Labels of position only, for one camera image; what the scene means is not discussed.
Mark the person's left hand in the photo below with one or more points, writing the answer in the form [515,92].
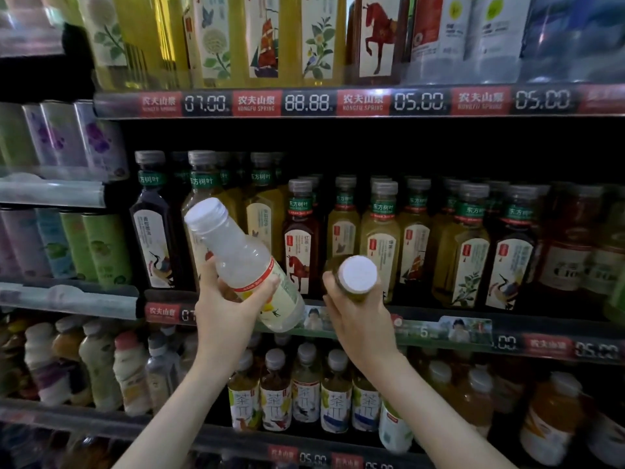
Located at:
[225,322]

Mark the person's right hand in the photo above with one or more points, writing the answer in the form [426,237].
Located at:
[363,327]

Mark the pale brown bottle white cap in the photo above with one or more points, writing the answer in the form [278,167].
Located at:
[357,273]

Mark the pale lemon drink bottle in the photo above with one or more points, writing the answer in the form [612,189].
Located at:
[239,254]

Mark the drinks shelf unit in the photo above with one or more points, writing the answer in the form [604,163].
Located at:
[78,300]

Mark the row of clear water bottles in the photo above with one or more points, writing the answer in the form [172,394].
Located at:
[508,34]

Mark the person's right forearm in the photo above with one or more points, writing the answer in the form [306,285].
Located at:
[439,420]

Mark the person's left forearm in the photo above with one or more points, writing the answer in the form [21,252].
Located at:
[186,420]

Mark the narrow shelf price strip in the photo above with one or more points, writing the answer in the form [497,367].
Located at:
[322,457]

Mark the red shelf price strip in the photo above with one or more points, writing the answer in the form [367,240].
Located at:
[391,101]
[527,342]

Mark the row of pastel drink cans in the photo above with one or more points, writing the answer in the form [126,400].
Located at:
[88,244]
[68,136]

